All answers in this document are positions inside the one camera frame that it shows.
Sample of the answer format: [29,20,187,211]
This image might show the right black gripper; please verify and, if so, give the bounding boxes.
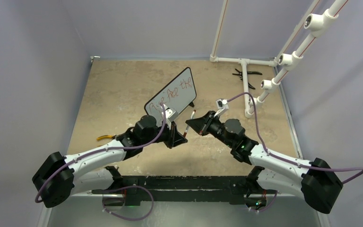
[186,111,234,148]

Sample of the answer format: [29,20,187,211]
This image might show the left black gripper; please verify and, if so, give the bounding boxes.
[142,119,187,148]

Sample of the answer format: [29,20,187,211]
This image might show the small black-framed whiteboard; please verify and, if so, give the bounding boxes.
[144,67,197,120]

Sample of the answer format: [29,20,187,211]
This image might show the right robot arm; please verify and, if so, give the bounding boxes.
[186,111,343,214]

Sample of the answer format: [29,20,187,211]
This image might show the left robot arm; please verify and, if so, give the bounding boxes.
[32,115,188,208]

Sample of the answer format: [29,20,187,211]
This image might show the black pliers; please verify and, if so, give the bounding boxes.
[232,68,263,90]

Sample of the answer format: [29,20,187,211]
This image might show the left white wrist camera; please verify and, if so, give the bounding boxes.
[164,106,179,126]

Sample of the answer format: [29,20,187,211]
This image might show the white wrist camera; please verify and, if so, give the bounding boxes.
[214,98,229,117]
[164,106,179,126]

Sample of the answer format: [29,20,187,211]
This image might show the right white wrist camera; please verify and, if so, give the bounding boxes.
[214,98,229,117]

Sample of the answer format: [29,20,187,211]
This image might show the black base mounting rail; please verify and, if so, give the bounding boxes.
[92,175,275,206]

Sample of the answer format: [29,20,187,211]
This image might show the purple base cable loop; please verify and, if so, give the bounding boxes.
[102,185,154,221]

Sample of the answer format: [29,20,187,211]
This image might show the yellow-handled pliers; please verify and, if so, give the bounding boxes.
[96,135,116,141]

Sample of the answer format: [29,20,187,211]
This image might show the aluminium extrusion frame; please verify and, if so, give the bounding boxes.
[40,192,330,227]

